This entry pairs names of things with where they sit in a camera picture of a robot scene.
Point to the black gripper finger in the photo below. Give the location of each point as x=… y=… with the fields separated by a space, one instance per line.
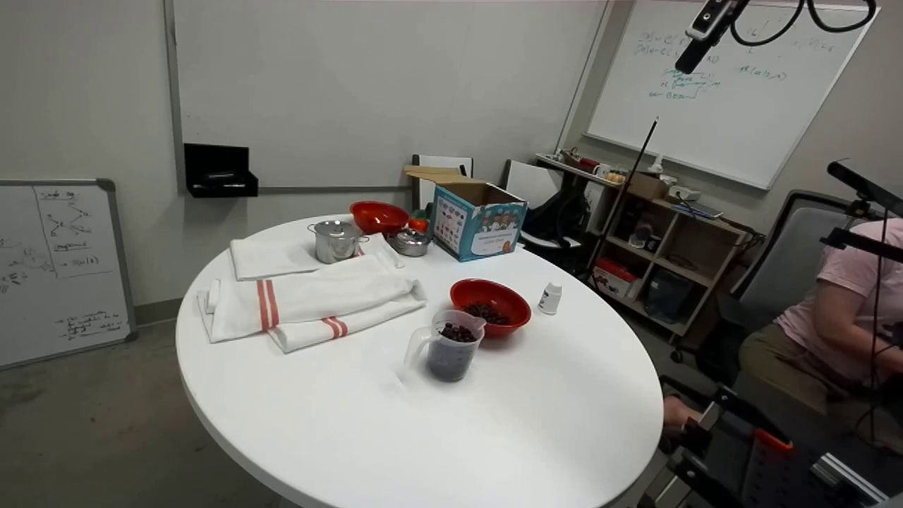
x=690 y=58

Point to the small cardboard box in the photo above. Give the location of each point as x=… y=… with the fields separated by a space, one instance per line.
x=647 y=186

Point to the red and white box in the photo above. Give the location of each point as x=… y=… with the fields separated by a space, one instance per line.
x=614 y=276

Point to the blue printed cardboard box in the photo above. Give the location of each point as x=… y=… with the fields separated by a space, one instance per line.
x=476 y=224

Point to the white bottle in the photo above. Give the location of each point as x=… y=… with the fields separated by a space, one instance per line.
x=550 y=299

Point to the wooden shelf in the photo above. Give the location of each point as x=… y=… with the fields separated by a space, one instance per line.
x=688 y=247

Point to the black bag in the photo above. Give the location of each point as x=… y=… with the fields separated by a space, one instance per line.
x=561 y=215

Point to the white chair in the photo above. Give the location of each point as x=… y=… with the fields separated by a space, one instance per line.
x=530 y=185
x=443 y=164

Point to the grey office chair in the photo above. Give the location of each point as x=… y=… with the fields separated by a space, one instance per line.
x=783 y=282

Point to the person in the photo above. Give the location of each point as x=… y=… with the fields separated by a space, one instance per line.
x=832 y=317

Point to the red bowl with beans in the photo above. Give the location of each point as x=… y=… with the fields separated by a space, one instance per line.
x=504 y=298

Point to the orange toy vegetable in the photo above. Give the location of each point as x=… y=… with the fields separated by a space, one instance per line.
x=419 y=224

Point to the dark beans in bowl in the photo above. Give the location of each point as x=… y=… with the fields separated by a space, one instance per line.
x=488 y=313

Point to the small steel kettle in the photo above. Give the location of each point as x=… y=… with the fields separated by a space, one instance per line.
x=409 y=243

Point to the empty red bowl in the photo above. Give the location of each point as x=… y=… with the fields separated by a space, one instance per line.
x=377 y=215

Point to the dark beans in cup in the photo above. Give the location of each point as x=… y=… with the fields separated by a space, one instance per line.
x=458 y=333

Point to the clear plastic measuring cup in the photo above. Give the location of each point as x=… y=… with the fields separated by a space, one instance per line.
x=451 y=356

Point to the steel pot with lid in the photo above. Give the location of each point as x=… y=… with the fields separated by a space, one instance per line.
x=335 y=241

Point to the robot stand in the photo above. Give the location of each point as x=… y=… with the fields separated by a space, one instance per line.
x=762 y=466

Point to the white towel with red stripes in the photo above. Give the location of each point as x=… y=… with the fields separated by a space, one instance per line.
x=310 y=296
x=353 y=324

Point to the plain white towel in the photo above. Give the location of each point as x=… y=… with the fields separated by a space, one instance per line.
x=268 y=257

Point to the black marker tray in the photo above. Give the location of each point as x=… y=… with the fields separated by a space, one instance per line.
x=220 y=173

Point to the small framed whiteboard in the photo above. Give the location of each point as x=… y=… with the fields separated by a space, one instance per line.
x=60 y=271

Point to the large wall whiteboard with writing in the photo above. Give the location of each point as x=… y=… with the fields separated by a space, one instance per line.
x=734 y=106

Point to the camera on mount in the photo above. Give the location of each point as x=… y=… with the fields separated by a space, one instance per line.
x=864 y=189

